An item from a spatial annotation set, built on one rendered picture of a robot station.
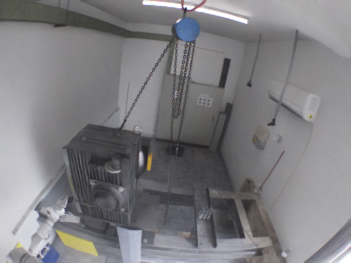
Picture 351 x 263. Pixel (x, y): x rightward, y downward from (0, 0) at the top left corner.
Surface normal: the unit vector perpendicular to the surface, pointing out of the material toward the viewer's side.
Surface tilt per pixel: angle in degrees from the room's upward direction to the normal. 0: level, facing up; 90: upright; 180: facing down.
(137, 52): 90
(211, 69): 90
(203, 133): 90
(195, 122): 90
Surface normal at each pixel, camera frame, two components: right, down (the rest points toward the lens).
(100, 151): -0.03, 0.43
